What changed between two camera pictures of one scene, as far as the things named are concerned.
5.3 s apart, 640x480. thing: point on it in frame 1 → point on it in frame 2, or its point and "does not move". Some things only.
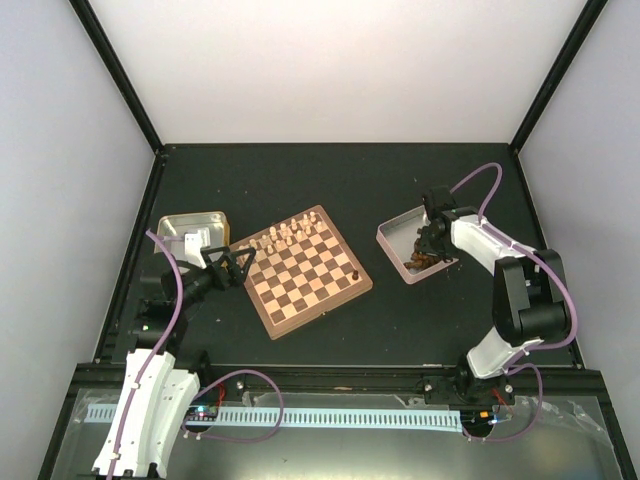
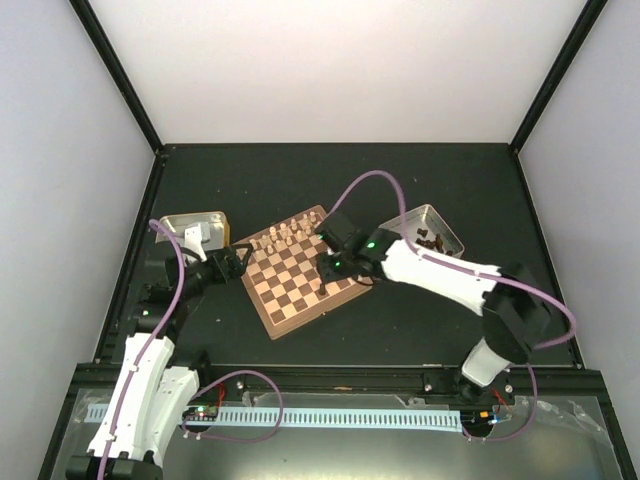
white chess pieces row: (285, 233) does not move
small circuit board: (202, 411) does not move
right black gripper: (424, 245) → (326, 270)
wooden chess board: (301, 270) does not move
